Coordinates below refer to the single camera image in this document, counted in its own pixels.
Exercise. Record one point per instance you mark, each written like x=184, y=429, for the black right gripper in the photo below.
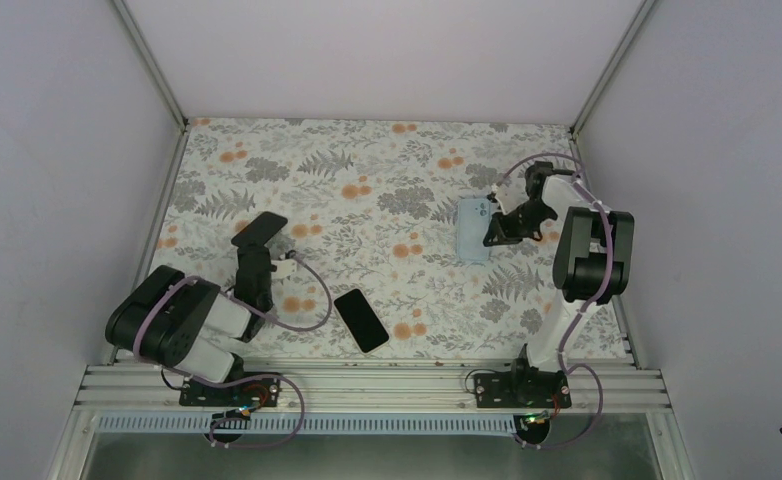
x=500, y=229

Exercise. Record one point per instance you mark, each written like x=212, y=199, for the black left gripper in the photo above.
x=247, y=249

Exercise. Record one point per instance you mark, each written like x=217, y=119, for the black phone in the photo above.
x=260, y=230

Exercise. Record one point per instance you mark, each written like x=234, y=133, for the light blue phone case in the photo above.
x=472, y=223

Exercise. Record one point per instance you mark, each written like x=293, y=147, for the black smartphone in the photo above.
x=361, y=320

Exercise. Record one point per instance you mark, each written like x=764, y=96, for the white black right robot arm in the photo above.
x=590, y=267

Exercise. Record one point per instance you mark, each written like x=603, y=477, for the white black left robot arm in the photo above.
x=162, y=321

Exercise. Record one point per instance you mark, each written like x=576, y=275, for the floral patterned table mat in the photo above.
x=370, y=205

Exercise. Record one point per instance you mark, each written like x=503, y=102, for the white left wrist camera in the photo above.
x=284, y=266

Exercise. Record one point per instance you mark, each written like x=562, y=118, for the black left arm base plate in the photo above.
x=249, y=395

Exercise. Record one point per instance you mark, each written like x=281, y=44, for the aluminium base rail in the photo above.
x=363, y=386

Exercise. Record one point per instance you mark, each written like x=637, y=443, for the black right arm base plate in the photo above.
x=536, y=390

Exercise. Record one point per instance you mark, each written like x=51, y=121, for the white slotted cable duct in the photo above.
x=313, y=423

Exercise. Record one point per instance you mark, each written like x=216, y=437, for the aluminium frame post left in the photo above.
x=151, y=64

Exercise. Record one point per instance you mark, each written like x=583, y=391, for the aluminium frame post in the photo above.
x=635, y=26
x=151, y=64

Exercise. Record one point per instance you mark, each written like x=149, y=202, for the aluminium frame post right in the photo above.
x=635, y=26

